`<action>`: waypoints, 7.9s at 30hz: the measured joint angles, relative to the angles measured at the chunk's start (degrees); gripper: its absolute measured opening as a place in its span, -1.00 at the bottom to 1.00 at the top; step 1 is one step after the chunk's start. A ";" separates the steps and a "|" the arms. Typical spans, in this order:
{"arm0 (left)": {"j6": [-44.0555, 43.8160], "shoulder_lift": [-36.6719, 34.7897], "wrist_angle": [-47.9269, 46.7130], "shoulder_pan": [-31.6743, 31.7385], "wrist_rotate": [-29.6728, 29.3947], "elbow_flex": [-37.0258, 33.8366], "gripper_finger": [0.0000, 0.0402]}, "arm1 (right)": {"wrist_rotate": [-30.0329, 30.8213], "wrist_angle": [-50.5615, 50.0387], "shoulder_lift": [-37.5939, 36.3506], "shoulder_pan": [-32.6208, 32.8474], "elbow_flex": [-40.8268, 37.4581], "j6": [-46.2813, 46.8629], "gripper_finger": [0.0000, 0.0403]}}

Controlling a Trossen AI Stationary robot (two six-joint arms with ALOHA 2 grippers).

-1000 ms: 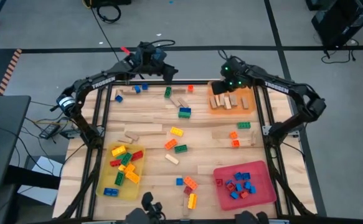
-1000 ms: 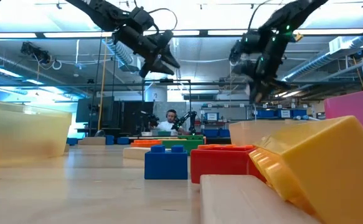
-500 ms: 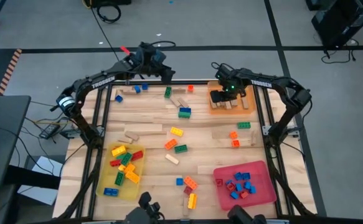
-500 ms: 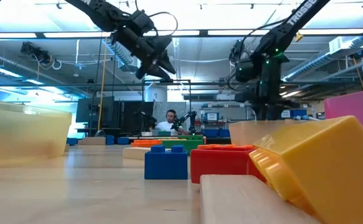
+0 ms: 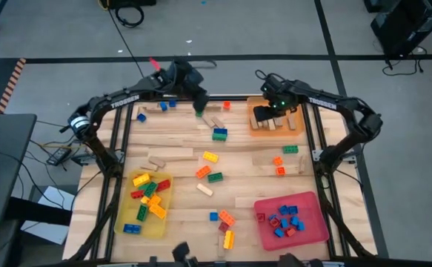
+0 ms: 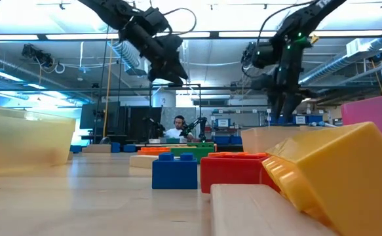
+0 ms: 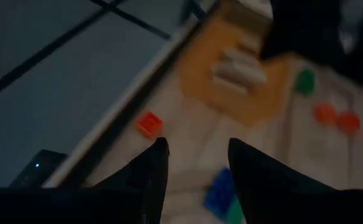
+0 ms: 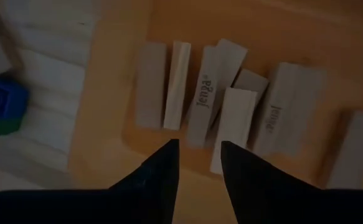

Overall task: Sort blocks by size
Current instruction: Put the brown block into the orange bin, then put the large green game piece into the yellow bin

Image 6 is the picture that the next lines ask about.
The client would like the pink plastic bin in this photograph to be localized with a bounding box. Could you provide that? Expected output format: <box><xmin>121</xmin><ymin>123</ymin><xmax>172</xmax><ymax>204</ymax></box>
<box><xmin>340</xmin><ymin>92</ymin><xmax>382</xmax><ymax>155</ymax></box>

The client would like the peach plastic bin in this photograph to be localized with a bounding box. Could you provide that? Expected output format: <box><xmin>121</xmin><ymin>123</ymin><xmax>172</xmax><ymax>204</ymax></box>
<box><xmin>240</xmin><ymin>125</ymin><xmax>322</xmax><ymax>154</ymax></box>

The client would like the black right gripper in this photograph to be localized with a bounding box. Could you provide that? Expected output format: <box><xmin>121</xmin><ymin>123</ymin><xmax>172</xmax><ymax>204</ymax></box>
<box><xmin>251</xmin><ymin>67</ymin><xmax>318</xmax><ymax>124</ymax></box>

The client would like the silver ventilation duct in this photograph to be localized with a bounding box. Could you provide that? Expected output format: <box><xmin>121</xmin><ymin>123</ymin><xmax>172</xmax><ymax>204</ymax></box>
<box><xmin>295</xmin><ymin>36</ymin><xmax>382</xmax><ymax>87</ymax></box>
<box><xmin>107</xmin><ymin>39</ymin><xmax>148</xmax><ymax>78</ymax></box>

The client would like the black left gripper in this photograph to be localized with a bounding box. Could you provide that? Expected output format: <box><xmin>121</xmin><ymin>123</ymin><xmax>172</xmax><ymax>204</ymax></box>
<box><xmin>120</xmin><ymin>22</ymin><xmax>189</xmax><ymax>87</ymax></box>

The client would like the green long toy brick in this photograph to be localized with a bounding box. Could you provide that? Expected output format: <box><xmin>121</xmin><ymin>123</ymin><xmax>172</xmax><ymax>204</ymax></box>
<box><xmin>169</xmin><ymin>146</ymin><xmax>215</xmax><ymax>164</ymax></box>

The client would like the white round duct column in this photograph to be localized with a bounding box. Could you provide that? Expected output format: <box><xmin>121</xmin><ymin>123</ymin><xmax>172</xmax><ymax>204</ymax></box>
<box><xmin>151</xmin><ymin>78</ymin><xmax>178</xmax><ymax>108</ymax></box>

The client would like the orange long toy brick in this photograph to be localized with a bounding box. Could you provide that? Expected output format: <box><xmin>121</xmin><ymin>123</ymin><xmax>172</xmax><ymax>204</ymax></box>
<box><xmin>137</xmin><ymin>146</ymin><xmax>172</xmax><ymax>156</ymax></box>
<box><xmin>208</xmin><ymin>151</ymin><xmax>269</xmax><ymax>159</ymax></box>

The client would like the yellow toy brick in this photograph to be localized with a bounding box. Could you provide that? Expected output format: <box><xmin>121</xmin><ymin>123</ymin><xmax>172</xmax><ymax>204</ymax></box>
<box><xmin>261</xmin><ymin>121</ymin><xmax>382</xmax><ymax>236</ymax></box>

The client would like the black ceiling camera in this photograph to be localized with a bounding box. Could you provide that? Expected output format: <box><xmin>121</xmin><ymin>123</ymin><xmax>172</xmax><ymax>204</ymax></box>
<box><xmin>240</xmin><ymin>41</ymin><xmax>254</xmax><ymax>68</ymax></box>
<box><xmin>21</xmin><ymin>43</ymin><xmax>54</xmax><ymax>69</ymax></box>

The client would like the blue storage bin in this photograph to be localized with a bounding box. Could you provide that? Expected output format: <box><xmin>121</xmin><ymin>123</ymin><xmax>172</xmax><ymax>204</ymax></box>
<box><xmin>214</xmin><ymin>135</ymin><xmax>245</xmax><ymax>146</ymax></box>

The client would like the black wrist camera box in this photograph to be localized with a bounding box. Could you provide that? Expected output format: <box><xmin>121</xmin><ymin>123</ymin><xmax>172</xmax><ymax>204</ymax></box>
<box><xmin>141</xmin><ymin>7</ymin><xmax>172</xmax><ymax>35</ymax></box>
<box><xmin>251</xmin><ymin>41</ymin><xmax>278</xmax><ymax>69</ymax></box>

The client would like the yellow hanging cable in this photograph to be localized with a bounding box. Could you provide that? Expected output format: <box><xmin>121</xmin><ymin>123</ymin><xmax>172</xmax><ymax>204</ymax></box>
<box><xmin>102</xmin><ymin>39</ymin><xmax>113</xmax><ymax>138</ymax></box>

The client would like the black computer monitor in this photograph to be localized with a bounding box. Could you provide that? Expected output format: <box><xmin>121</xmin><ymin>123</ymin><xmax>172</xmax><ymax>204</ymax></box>
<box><xmin>124</xmin><ymin>106</ymin><xmax>162</xmax><ymax>142</ymax></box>
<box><xmin>79</xmin><ymin>101</ymin><xmax>122</xmax><ymax>130</ymax></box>

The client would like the red toy brick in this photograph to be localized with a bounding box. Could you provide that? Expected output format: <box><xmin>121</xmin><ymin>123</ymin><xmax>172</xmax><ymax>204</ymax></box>
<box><xmin>200</xmin><ymin>153</ymin><xmax>282</xmax><ymax>194</ymax></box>

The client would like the yellow plastic bin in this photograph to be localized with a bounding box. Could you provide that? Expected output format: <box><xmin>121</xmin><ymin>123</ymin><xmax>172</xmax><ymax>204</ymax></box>
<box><xmin>0</xmin><ymin>103</ymin><xmax>77</xmax><ymax>178</ymax></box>

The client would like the small black robot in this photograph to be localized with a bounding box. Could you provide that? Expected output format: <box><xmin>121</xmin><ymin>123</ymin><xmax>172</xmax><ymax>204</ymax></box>
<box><xmin>145</xmin><ymin>117</ymin><xmax>166</xmax><ymax>140</ymax></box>
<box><xmin>179</xmin><ymin>116</ymin><xmax>208</xmax><ymax>142</ymax></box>

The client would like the wooden block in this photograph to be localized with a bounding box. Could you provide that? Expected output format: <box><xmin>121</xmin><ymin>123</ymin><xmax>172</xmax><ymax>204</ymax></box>
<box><xmin>81</xmin><ymin>144</ymin><xmax>113</xmax><ymax>154</ymax></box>
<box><xmin>209</xmin><ymin>183</ymin><xmax>339</xmax><ymax>236</ymax></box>
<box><xmin>128</xmin><ymin>154</ymin><xmax>161</xmax><ymax>170</ymax></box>

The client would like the person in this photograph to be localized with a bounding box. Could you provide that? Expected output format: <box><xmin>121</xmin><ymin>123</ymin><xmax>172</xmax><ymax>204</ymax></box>
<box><xmin>164</xmin><ymin>115</ymin><xmax>191</xmax><ymax>144</ymax></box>

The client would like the black looped cable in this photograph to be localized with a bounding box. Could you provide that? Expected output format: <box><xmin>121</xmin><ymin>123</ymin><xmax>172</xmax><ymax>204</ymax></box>
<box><xmin>257</xmin><ymin>1</ymin><xmax>315</xmax><ymax>45</ymax></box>
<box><xmin>162</xmin><ymin>7</ymin><xmax>198</xmax><ymax>36</ymax></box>

